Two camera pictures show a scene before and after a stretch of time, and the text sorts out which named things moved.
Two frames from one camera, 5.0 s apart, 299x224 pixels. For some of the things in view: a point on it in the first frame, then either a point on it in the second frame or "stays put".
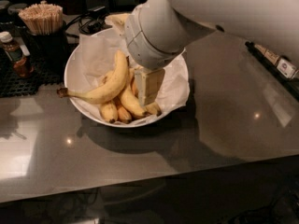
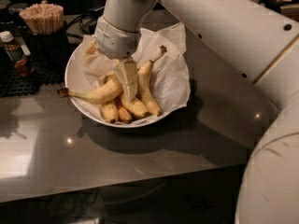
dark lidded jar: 13,19 stays put
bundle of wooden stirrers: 43,19 stays put
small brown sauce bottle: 21,65 stays put
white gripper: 144,49 to 116,42
